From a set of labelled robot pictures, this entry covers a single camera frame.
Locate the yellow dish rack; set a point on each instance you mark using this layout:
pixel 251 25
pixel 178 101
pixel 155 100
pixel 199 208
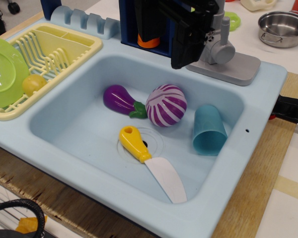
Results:
pixel 52 52

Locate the dark blue back panel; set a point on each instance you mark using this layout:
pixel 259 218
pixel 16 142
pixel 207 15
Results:
pixel 129 30

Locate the purple toy eggplant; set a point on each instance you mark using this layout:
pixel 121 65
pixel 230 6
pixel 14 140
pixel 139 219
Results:
pixel 117 98

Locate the grey toy faucet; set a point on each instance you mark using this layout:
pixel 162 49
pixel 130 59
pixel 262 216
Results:
pixel 219 58

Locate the black clamp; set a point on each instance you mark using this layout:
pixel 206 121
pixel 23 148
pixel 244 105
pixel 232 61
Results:
pixel 285 108

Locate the yellow toy potato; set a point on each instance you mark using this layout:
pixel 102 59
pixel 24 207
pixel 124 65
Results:
pixel 33 83

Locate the yellow handled toy knife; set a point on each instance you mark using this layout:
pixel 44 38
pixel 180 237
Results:
pixel 162 170

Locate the dark blue post left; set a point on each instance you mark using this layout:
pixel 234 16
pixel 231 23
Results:
pixel 48 7

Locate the cream plastic toy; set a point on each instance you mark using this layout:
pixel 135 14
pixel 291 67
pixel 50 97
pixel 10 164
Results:
pixel 255 5

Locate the green plastic plate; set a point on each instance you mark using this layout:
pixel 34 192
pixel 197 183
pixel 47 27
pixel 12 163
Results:
pixel 13 70

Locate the purple striped toy onion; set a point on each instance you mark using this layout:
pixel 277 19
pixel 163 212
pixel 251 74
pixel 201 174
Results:
pixel 166 105

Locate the blue plastic cup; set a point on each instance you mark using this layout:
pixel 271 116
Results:
pixel 209 134

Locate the black chair wheel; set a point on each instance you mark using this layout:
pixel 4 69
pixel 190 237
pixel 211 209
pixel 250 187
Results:
pixel 13 7

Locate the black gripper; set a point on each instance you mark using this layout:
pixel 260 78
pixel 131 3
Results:
pixel 192 22

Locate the yellow object bottom left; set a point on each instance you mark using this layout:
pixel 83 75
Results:
pixel 27 225

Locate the orange bottle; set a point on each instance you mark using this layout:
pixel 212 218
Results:
pixel 148 44

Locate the stainless steel pot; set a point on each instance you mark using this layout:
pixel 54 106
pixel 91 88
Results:
pixel 279 29

